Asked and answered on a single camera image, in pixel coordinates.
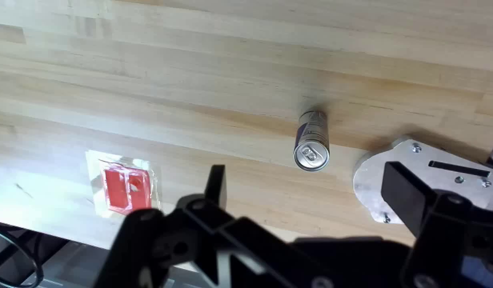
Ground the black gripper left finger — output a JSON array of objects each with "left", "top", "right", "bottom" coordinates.
[{"left": 94, "top": 164, "right": 334, "bottom": 288}]

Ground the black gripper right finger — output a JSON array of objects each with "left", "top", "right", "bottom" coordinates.
[{"left": 380, "top": 161, "right": 493, "bottom": 288}]

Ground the slim silver drink can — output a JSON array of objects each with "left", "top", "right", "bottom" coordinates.
[{"left": 294, "top": 110, "right": 334, "bottom": 174}]

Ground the red and white packet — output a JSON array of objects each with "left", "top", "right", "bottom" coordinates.
[{"left": 84, "top": 150, "right": 162, "bottom": 220}]

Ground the black cable loop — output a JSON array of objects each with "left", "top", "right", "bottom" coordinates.
[{"left": 0, "top": 222, "right": 46, "bottom": 288}]

